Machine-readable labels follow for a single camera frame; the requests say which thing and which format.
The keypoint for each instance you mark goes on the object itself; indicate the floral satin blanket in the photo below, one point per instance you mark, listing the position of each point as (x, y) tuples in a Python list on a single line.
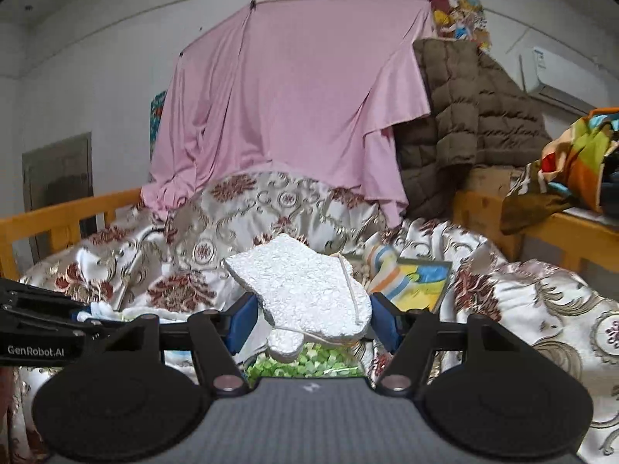
[(508, 309)]

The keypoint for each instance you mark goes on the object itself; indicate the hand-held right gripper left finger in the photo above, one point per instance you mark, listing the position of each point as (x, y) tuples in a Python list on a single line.
[(242, 324)]

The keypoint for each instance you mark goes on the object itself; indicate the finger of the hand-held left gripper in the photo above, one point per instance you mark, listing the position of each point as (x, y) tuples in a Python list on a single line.
[(87, 315)]

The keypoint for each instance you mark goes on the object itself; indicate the white textured cloth mitt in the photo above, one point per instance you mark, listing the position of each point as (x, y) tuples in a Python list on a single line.
[(300, 290)]

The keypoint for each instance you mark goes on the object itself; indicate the cartoon wall poster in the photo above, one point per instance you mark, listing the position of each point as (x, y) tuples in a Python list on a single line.
[(459, 14)]

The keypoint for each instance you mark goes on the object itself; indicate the wooden bed frame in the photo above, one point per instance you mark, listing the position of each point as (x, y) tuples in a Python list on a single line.
[(546, 232)]

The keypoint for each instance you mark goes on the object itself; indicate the jar of green bits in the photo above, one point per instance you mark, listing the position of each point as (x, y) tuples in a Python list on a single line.
[(314, 365)]

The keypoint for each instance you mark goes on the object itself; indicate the grey wall panel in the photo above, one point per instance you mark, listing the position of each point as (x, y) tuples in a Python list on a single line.
[(58, 188)]

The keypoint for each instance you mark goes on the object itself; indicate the white and blue tissue pack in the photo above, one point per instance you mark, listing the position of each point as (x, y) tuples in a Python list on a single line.
[(111, 312)]

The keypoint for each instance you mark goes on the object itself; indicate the white air conditioner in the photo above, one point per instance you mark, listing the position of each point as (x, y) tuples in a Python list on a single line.
[(556, 80)]

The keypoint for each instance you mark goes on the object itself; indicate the grey tray with cartoon print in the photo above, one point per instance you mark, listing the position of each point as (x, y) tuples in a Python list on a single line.
[(425, 285)]

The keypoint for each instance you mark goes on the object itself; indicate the brown quilted jacket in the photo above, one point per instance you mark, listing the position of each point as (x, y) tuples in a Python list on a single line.
[(464, 116)]

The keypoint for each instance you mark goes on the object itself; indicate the multicoloured printed cloth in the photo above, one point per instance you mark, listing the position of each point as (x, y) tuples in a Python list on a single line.
[(575, 164)]

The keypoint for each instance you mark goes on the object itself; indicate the pink hanging sheet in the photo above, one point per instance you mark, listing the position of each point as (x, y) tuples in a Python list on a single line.
[(290, 106)]

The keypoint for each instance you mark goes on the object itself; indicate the blue patterned wall poster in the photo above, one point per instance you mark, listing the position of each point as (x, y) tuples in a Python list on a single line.
[(157, 121)]

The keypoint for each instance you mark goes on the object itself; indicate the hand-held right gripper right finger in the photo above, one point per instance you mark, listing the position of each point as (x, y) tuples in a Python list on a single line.
[(384, 324)]

